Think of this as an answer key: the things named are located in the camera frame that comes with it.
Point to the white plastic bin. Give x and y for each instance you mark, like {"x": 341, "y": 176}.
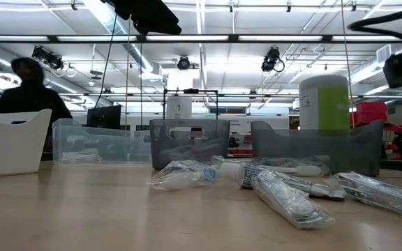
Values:
{"x": 9, "y": 146}

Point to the teal and white toothbrush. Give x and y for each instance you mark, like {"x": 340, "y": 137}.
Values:
{"x": 305, "y": 171}

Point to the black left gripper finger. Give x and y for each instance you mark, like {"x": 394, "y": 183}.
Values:
{"x": 155, "y": 21}

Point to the black computer monitor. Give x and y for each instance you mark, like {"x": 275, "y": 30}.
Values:
{"x": 104, "y": 116}

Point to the white and green wipes canister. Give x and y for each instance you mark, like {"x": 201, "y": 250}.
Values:
{"x": 323, "y": 104}

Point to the wide grey translucent bin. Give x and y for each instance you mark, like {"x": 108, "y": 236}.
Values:
{"x": 326, "y": 150}

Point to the plastic-wrapped small toothpaste tube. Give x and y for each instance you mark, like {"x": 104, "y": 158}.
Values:
{"x": 291, "y": 204}
{"x": 379, "y": 193}

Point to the clear plastic bin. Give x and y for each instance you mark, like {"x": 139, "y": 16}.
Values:
{"x": 117, "y": 143}

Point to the black ceiling camera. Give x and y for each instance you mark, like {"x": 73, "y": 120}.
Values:
{"x": 184, "y": 63}
{"x": 47, "y": 57}
{"x": 271, "y": 61}

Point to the blue and white toothbrush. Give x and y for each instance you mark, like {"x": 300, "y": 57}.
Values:
{"x": 183, "y": 179}
{"x": 82, "y": 157}

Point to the person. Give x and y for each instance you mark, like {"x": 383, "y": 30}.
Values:
{"x": 30, "y": 97}

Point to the red storage crate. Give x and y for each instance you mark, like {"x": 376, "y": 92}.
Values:
{"x": 370, "y": 112}

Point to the white and blue toothpaste tube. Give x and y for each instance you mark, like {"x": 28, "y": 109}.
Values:
{"x": 246, "y": 174}

